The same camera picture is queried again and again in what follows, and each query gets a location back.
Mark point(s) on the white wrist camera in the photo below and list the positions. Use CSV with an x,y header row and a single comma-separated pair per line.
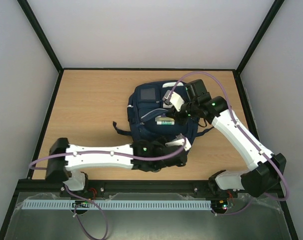
x,y
172,100
180,140

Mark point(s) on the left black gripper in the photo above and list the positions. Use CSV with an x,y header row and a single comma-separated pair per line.
x,y
156,142

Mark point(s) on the light blue slotted cable duct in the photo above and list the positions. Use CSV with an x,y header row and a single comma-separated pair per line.
x,y
188,205

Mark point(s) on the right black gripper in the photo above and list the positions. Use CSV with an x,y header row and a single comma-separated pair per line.
x,y
179,113

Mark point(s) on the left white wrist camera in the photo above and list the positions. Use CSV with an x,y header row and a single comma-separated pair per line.
x,y
180,140

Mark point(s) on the black enclosure frame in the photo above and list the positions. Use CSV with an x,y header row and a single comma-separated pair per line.
x,y
28,12

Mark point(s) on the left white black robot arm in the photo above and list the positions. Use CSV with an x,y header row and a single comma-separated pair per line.
x,y
67,161

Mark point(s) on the navy blue school backpack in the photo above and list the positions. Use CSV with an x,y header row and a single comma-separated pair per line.
x,y
145,107

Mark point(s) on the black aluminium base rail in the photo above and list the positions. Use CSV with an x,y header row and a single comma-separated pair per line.
x,y
104,188

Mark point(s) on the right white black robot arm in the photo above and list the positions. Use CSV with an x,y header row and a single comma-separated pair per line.
x,y
264,168

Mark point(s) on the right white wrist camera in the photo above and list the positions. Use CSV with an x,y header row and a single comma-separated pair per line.
x,y
172,100

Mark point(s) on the green white glue stick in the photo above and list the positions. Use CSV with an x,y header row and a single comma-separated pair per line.
x,y
165,122

